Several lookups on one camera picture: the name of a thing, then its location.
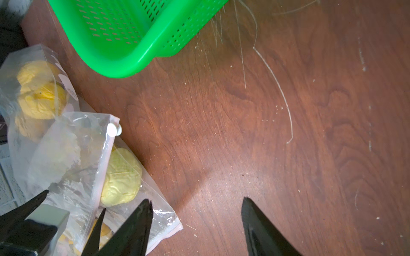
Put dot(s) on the dotted zip bag with pears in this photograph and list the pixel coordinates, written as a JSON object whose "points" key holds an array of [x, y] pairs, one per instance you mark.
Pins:
{"points": [[71, 162]]}

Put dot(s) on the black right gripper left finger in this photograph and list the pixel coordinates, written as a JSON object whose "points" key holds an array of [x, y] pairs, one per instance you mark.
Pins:
{"points": [[131, 239]]}

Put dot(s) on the clear zip bag with pears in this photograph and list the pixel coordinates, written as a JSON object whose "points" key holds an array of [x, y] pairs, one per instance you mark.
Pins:
{"points": [[35, 90]]}

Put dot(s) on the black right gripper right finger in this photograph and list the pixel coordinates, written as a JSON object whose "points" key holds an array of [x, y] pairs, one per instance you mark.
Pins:
{"points": [[262, 237]]}

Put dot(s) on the green plastic basket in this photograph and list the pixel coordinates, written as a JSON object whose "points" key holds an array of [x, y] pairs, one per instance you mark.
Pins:
{"points": [[118, 39]]}

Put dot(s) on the clear zip bag bottom layer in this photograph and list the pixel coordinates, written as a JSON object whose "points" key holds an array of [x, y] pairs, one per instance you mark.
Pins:
{"points": [[165, 222]]}

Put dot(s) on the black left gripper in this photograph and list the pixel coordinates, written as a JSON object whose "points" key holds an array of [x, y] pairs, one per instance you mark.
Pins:
{"points": [[33, 229]]}

